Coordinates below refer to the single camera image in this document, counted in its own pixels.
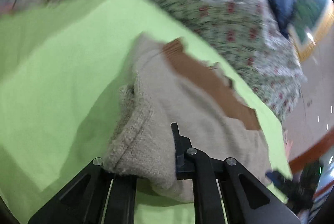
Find beige knit sweater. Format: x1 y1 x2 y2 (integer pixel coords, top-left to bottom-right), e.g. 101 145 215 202
102 34 271 202

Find light green bed sheet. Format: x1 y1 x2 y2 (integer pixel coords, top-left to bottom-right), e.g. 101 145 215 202
1 0 292 223

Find gold framed picture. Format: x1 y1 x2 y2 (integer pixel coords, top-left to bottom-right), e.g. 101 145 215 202
289 0 333 62

